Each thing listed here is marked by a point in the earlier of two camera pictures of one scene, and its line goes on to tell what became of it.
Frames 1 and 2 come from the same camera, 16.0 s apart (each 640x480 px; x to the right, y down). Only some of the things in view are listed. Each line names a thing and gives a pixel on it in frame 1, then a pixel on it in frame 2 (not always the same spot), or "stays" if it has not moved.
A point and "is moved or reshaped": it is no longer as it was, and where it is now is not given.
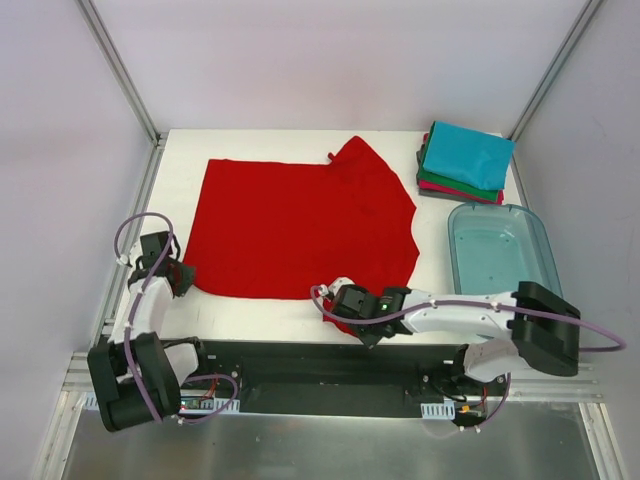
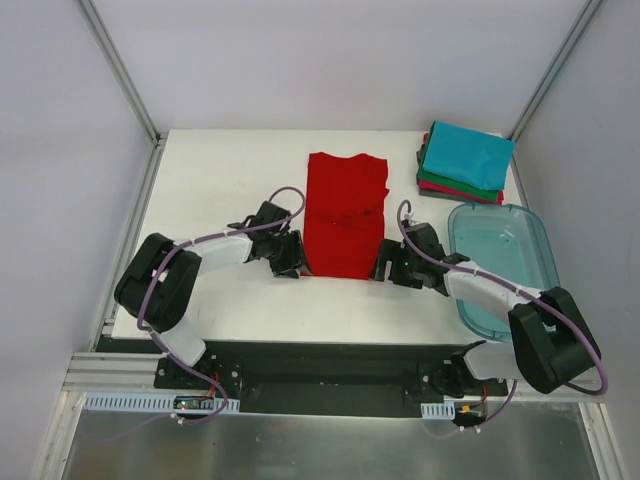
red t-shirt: (289, 230) is moved or reshaped
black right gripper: (368, 334) → (393, 263)
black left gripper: (181, 276) → (289, 253)
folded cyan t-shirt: (469, 152) stays
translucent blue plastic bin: (493, 246) stays
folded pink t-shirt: (439, 188) stays
